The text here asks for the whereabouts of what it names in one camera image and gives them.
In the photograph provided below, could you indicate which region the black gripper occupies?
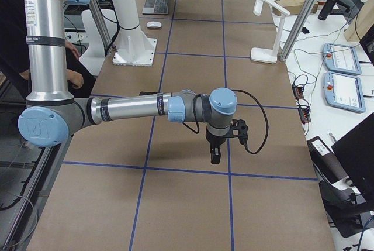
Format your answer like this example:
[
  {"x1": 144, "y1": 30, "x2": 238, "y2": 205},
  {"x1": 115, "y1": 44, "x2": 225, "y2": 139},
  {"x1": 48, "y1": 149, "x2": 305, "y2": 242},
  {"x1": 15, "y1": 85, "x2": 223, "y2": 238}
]
[{"x1": 205, "y1": 130, "x2": 228, "y2": 165}]

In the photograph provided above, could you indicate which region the white computer mouse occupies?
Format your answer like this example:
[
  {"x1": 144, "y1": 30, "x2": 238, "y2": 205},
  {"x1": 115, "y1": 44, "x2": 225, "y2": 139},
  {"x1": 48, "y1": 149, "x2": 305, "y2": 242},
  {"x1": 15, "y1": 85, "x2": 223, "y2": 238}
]
[{"x1": 146, "y1": 21, "x2": 162, "y2": 29}]

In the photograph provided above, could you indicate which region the grey laptop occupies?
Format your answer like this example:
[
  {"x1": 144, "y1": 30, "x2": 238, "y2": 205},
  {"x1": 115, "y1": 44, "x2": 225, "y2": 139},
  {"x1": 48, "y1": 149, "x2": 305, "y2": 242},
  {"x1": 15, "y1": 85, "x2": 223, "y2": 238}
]
[{"x1": 142, "y1": 0, "x2": 171, "y2": 15}]

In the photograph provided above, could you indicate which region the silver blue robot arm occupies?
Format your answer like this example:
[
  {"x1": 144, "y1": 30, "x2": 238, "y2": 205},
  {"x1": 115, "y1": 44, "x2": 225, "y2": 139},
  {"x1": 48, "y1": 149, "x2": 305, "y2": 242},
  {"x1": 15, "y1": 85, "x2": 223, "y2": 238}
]
[{"x1": 18, "y1": 0, "x2": 239, "y2": 164}]

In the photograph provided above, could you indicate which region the white desk lamp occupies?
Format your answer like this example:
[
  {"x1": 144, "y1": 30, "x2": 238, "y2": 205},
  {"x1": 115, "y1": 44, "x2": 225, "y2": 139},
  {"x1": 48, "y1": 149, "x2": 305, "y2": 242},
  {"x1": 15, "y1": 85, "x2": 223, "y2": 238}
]
[{"x1": 250, "y1": 0, "x2": 290, "y2": 64}]

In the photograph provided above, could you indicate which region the black monitor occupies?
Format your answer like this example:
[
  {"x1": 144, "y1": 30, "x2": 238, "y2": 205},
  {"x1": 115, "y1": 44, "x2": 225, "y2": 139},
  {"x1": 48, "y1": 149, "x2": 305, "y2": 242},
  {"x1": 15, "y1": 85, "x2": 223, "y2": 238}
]
[{"x1": 332, "y1": 114, "x2": 373, "y2": 200}]

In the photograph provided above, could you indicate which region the lower teach pendant tablet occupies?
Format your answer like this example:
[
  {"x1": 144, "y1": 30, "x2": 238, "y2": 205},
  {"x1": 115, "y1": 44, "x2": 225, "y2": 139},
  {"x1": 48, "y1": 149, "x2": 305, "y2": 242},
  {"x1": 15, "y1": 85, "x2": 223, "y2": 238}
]
[{"x1": 323, "y1": 71, "x2": 366, "y2": 113}]

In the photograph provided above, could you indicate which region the teach pendant tablet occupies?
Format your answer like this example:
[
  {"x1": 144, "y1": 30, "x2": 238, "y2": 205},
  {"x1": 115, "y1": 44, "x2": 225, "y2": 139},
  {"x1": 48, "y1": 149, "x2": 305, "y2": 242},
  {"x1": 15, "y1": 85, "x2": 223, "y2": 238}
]
[
  {"x1": 323, "y1": 43, "x2": 362, "y2": 75},
  {"x1": 323, "y1": 71, "x2": 366, "y2": 113}
]

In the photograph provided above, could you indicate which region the upper teach pendant tablet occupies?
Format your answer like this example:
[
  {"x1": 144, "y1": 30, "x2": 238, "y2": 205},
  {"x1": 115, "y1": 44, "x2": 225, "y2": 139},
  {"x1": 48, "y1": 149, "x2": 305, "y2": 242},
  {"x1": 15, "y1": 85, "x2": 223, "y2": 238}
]
[{"x1": 323, "y1": 43, "x2": 362, "y2": 75}]

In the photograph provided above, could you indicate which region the black water bottle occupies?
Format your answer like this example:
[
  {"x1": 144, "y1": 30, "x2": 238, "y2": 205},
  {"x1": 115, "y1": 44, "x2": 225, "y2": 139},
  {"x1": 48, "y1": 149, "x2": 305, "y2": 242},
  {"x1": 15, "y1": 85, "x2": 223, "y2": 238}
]
[{"x1": 318, "y1": 0, "x2": 338, "y2": 20}]

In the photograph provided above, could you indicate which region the seated person in black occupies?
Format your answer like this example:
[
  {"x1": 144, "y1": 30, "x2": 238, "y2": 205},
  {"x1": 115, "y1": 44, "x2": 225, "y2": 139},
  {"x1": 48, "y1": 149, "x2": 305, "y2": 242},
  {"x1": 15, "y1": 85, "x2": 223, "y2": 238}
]
[{"x1": 1, "y1": 0, "x2": 96, "y2": 98}]

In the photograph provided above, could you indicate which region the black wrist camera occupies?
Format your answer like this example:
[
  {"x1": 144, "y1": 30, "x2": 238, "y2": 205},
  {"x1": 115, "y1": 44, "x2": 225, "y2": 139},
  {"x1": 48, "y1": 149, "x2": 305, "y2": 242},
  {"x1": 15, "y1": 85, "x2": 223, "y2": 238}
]
[{"x1": 230, "y1": 119, "x2": 248, "y2": 146}]

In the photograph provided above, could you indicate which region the black camera cable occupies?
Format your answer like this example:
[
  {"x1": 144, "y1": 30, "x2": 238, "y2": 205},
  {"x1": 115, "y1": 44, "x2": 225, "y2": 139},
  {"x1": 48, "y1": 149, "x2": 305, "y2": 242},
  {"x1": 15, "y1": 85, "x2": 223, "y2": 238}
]
[{"x1": 186, "y1": 88, "x2": 269, "y2": 155}]

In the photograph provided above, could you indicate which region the aluminium frame post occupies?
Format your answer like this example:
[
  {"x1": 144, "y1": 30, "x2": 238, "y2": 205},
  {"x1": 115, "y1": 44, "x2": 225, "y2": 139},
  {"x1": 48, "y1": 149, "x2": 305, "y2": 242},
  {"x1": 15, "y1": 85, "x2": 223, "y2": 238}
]
[{"x1": 279, "y1": 0, "x2": 316, "y2": 62}]

